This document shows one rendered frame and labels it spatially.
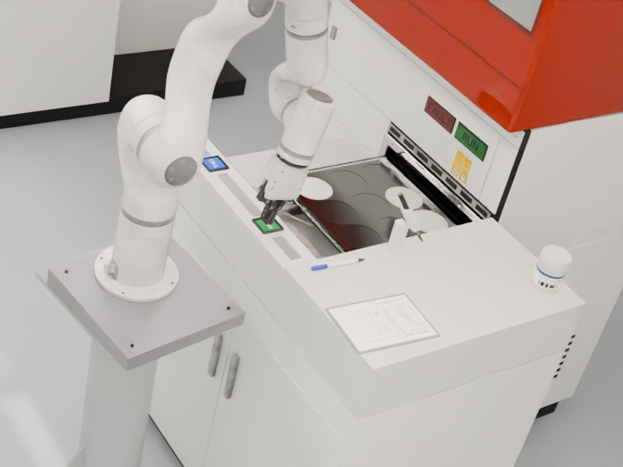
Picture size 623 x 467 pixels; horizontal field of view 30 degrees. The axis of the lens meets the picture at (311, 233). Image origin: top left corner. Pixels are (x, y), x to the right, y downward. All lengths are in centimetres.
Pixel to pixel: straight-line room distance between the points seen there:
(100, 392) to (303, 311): 55
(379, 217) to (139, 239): 71
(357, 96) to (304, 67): 90
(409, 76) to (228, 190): 63
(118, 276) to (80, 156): 201
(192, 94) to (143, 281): 48
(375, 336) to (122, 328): 54
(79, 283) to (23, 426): 96
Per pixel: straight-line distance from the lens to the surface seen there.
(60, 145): 463
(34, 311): 384
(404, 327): 251
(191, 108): 233
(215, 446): 309
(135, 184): 247
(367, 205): 297
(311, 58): 242
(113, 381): 276
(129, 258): 255
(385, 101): 322
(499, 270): 278
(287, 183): 262
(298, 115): 254
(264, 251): 264
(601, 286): 356
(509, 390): 282
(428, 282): 266
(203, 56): 229
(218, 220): 281
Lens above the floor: 252
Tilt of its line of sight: 35 degrees down
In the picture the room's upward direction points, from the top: 14 degrees clockwise
